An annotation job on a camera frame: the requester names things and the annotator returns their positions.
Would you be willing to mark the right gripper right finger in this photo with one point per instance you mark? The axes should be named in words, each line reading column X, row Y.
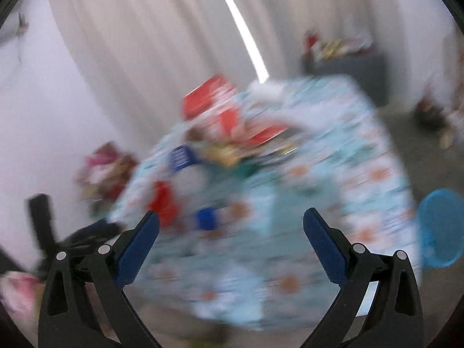
column 395, row 316

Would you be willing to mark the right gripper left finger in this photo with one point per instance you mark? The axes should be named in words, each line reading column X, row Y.
column 67, row 318

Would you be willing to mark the Pepsi plastic bottle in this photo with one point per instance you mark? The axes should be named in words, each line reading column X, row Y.
column 182, row 157

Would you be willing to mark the red white snack bag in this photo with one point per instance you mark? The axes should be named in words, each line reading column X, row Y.
column 213, row 113

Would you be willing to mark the blue plastic trash basket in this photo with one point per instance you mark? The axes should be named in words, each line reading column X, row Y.
column 440, row 218

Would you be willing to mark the pile of cardboard and bags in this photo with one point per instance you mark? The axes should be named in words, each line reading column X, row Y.
column 103, row 177

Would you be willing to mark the red small packet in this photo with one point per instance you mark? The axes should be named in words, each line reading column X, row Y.
column 164, row 203

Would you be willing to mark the cream window curtain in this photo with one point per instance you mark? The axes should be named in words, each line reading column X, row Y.
column 140, row 57

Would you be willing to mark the grey bedside cabinet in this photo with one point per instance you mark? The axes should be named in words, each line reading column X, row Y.
column 369, row 70

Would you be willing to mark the red thermos bottle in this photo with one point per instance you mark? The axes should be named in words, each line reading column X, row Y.
column 311, row 39

